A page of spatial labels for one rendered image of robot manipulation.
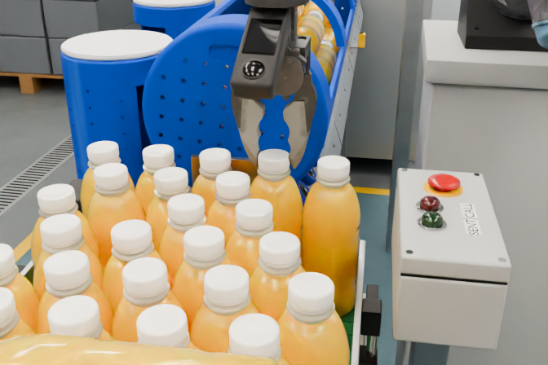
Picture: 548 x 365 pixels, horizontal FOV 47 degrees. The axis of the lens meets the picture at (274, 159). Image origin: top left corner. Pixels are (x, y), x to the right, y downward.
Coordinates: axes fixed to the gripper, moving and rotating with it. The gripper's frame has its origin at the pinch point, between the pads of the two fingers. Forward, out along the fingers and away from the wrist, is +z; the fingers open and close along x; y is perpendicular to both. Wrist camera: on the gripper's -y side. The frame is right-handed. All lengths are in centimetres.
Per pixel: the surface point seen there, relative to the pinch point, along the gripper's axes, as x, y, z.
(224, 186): 4.2, -8.4, -0.1
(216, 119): 11.5, 16.5, 1.6
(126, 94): 47, 67, 16
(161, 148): 14.5, 0.3, -0.4
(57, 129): 178, 264, 110
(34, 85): 227, 328, 105
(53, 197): 21.5, -14.4, -0.5
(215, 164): 6.8, -2.0, 0.2
